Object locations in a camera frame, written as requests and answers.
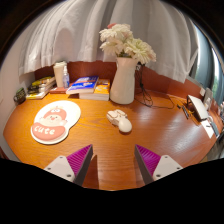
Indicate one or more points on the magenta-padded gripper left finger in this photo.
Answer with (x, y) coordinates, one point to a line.
(61, 166)

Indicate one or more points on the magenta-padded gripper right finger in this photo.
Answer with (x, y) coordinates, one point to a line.
(166, 165)

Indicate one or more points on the white computer mouse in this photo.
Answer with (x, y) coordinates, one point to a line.
(122, 123)

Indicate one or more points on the white pink cartoon mouse pad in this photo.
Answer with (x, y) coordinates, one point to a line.
(50, 130)

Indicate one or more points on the white paper card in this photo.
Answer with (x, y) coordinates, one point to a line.
(208, 128)

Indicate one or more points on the black pen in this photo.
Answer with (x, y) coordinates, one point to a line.
(185, 112)

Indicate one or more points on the white slanted device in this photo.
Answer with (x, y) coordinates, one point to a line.
(198, 106)

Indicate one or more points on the thin red-brown book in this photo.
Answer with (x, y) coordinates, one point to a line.
(56, 90)

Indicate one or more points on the yellow black book stack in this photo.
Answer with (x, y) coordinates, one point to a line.
(40, 87)

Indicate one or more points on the small clear spray bottle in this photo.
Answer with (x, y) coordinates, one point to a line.
(66, 80)

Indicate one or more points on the white tumbler cup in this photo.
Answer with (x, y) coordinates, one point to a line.
(58, 75)

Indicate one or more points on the white ceramic vase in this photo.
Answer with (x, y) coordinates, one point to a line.
(123, 83)

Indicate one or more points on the white flower bouquet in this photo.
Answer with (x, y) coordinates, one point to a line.
(133, 45)

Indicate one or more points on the white curtain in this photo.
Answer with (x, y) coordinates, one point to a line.
(66, 33)

